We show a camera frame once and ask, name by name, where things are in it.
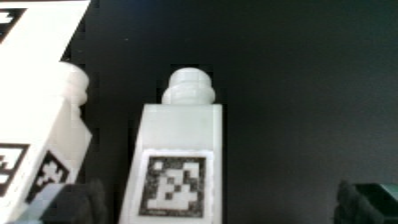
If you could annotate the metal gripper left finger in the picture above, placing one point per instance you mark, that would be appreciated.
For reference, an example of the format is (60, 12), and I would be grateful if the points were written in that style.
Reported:
(76, 206)

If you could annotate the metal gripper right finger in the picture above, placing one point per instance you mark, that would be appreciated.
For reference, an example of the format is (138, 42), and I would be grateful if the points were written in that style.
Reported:
(366, 203)

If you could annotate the white leg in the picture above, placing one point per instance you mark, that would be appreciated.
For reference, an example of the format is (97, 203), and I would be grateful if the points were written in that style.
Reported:
(42, 93)
(174, 183)

